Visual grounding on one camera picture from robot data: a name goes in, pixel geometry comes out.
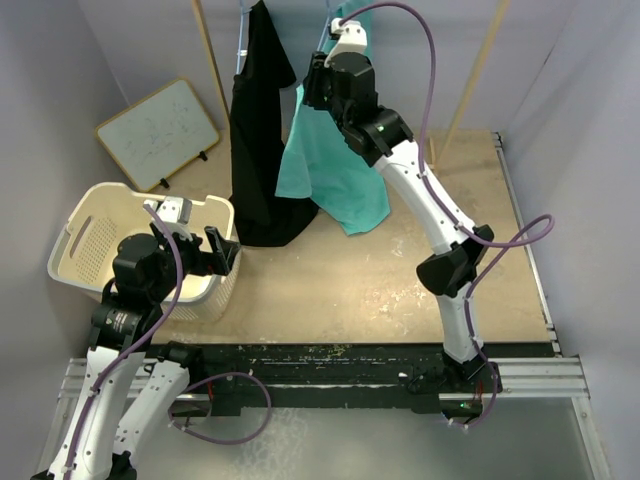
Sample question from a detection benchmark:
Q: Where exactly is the cream plastic laundry basket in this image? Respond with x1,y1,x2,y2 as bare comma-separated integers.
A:
47,182,239,321

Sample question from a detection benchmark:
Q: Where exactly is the teal t shirt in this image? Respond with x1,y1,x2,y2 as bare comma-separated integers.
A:
274,0,392,237

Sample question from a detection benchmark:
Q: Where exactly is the black t shirt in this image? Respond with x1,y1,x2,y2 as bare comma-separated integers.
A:
230,1,318,247

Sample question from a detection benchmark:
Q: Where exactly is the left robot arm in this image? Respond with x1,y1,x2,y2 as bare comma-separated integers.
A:
37,226,241,479

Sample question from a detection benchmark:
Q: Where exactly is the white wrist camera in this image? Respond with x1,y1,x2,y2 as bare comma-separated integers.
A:
143,196,192,239
324,18,368,68

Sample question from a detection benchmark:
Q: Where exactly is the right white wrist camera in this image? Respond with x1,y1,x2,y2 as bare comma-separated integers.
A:
324,18,368,68

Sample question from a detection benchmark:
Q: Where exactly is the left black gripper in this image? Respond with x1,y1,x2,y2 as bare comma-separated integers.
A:
149,224,239,300

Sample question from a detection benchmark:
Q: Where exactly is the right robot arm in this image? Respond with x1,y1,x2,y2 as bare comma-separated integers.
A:
303,52,494,391

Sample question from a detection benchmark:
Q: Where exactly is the wooden clothes rack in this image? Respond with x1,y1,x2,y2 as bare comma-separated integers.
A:
190,0,511,169

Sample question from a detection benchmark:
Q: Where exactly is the blue hanger with black shirt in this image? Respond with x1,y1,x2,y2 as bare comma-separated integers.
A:
235,0,250,75

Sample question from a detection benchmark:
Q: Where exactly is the light blue wire hanger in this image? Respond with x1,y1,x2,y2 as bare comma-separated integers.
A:
316,0,334,52

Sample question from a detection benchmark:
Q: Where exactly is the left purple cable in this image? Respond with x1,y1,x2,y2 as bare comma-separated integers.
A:
59,201,274,476

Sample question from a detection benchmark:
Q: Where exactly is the small framed whiteboard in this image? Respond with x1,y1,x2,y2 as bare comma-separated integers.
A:
95,78,220,192

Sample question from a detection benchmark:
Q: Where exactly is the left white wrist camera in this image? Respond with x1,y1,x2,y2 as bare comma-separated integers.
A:
143,196,192,239

